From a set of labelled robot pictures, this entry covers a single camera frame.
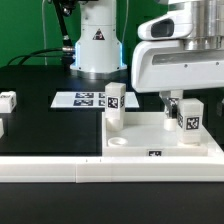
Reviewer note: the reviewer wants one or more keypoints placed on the white L-shaped obstacle fence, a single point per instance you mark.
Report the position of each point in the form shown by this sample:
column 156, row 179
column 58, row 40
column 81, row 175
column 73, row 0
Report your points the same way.
column 117, row 169

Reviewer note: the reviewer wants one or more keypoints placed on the white marker plate with tags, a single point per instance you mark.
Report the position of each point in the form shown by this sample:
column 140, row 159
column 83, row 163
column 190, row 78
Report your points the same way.
column 79, row 100

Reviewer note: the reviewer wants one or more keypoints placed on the white block at left edge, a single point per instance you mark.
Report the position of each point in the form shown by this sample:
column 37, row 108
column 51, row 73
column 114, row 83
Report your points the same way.
column 1, row 128

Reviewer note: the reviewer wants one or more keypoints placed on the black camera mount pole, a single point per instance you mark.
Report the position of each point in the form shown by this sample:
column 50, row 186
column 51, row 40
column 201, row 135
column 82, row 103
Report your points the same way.
column 64, row 8

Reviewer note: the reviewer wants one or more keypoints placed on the white square table top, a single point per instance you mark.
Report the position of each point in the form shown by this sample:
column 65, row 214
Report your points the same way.
column 143, row 134

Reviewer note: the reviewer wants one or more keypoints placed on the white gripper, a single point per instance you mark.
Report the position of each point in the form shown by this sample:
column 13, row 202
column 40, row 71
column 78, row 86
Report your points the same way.
column 164, row 66

